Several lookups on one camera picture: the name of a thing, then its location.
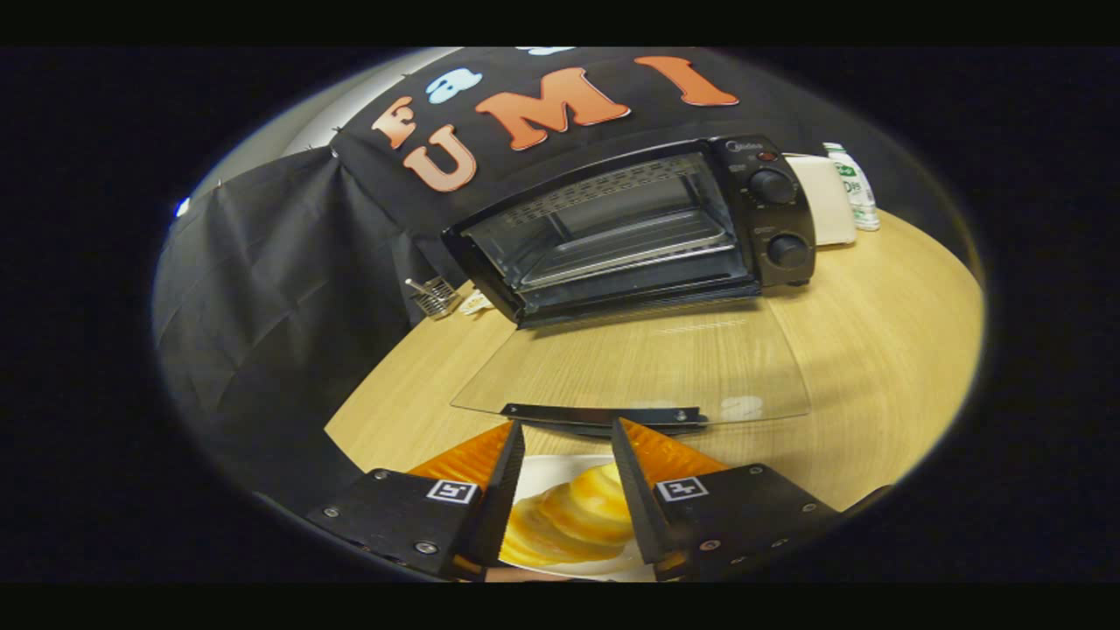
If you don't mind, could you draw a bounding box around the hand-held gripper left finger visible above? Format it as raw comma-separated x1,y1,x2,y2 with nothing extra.
304,420,527,582

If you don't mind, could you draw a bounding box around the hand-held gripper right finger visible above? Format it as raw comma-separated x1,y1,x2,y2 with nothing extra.
610,416,893,582

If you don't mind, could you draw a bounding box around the yellow croissant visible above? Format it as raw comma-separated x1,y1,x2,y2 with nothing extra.
500,462,635,568

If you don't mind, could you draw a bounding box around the black toaster oven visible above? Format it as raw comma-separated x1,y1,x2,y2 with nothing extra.
442,133,819,436

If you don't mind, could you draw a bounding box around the white plate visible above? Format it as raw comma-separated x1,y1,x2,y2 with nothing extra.
499,453,657,582

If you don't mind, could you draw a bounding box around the black backdrop cloth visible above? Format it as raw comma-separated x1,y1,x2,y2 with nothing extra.
153,47,963,517

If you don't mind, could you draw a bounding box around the white countertop appliance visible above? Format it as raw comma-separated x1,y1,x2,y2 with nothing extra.
785,154,858,248

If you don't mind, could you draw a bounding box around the green label plastic bottle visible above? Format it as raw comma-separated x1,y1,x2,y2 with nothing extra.
822,142,881,233

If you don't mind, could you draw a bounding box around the metal wire tray handle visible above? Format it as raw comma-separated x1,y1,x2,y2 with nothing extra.
404,276,462,319

